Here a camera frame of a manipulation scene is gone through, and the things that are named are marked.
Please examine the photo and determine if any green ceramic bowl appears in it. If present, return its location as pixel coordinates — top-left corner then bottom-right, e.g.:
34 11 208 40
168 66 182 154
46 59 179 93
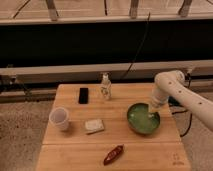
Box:
127 103 160 135

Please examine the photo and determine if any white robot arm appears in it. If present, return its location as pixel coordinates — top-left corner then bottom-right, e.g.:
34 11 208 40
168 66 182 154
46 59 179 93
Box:
148 70 213 132

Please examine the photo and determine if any black smartphone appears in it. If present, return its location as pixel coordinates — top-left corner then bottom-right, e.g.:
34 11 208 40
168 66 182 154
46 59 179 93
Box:
78 88 89 104

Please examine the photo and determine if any white folded cloth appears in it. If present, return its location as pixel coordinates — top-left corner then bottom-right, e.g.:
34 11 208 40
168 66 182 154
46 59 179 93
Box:
85 119 105 134

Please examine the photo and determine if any white plastic cup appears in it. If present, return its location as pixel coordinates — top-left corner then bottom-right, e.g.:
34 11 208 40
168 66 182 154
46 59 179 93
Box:
49 107 69 131

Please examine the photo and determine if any red chili pepper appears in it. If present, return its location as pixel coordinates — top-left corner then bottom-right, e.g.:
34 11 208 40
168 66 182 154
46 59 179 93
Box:
103 145 124 165

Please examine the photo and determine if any black hanging cable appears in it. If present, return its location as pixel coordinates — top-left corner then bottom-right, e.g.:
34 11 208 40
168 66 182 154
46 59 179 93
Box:
119 12 152 81

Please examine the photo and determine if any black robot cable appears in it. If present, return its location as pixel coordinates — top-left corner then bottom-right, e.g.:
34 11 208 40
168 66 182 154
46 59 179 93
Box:
168 71 194 138

